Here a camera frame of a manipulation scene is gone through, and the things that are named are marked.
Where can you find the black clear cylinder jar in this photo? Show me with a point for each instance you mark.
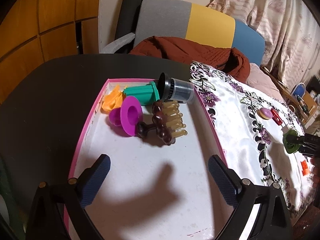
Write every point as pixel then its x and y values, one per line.
pixel 174 89

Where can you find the pink quilted blanket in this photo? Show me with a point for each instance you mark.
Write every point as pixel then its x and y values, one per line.
pixel 259 80

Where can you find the teal plastic spool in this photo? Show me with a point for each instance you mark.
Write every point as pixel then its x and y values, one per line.
pixel 146 94

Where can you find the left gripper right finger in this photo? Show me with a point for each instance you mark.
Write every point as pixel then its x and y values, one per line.
pixel 272 221

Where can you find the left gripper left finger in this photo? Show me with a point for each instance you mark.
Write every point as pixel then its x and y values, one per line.
pixel 45 220

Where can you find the orange linked cubes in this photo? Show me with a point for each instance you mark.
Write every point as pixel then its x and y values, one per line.
pixel 305 168

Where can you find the rust red jacket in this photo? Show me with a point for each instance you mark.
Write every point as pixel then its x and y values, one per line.
pixel 228 60

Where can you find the grey yellow blue chair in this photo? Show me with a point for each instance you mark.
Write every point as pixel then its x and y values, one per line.
pixel 141 19

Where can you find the red lipstick tube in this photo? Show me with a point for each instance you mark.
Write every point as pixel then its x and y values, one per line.
pixel 275 116

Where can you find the wooden side table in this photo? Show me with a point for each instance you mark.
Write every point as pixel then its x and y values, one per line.
pixel 309 121

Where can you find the person's hand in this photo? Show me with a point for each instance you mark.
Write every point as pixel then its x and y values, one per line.
pixel 315 171

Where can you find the white floral embroidered tablecloth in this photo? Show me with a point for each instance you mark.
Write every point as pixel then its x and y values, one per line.
pixel 252 146

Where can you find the pink shallow box tray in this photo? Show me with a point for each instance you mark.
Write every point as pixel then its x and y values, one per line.
pixel 152 191

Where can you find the orange plastic comb piece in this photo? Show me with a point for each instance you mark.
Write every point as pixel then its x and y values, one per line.
pixel 113 100

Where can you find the magenta funnel cup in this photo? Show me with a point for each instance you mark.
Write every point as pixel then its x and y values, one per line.
pixel 127 116

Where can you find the patterned beige curtain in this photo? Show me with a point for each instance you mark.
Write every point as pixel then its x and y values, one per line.
pixel 289 29

